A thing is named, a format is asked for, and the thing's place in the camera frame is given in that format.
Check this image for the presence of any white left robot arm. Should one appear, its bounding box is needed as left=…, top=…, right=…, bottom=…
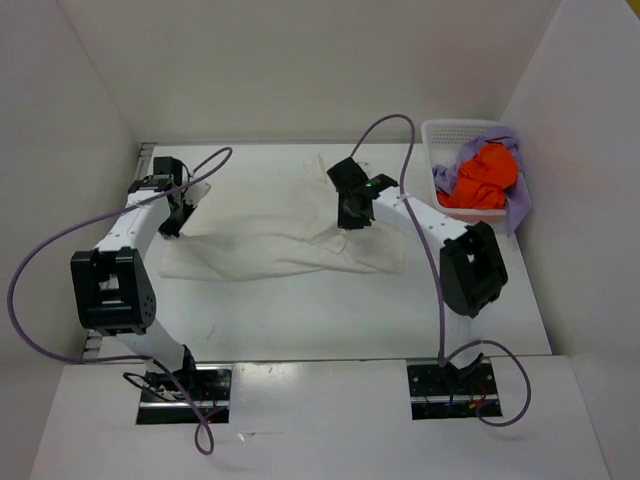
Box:
left=70, top=157, right=200, bottom=400

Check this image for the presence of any orange t shirt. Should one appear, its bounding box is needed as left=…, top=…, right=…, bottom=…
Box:
left=433, top=143, right=520, bottom=210

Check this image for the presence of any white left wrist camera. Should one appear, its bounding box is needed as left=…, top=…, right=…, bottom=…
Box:
left=184, top=181, right=211, bottom=207

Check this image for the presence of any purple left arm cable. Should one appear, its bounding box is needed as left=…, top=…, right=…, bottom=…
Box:
left=8, top=146, right=234, bottom=456

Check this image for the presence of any white t shirt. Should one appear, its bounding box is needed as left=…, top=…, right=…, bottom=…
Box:
left=159, top=155, right=405, bottom=282

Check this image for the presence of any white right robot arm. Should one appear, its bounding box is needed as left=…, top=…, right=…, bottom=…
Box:
left=327, top=157, right=508, bottom=393

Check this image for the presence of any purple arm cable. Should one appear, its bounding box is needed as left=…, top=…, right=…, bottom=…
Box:
left=8, top=146, right=234, bottom=456
left=349, top=113, right=532, bottom=428

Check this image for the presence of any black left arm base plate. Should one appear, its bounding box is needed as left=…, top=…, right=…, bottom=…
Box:
left=123, top=364, right=233, bottom=425

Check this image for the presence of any lavender t shirt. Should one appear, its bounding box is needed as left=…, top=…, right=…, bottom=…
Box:
left=432, top=126, right=532, bottom=233

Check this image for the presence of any white plastic laundry basket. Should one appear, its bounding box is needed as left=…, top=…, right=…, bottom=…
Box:
left=421, top=119, right=506, bottom=224

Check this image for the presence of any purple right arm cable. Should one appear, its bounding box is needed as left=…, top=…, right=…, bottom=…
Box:
left=349, top=113, right=532, bottom=428

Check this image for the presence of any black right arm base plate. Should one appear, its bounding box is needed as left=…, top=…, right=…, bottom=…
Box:
left=406, top=361, right=503, bottom=420

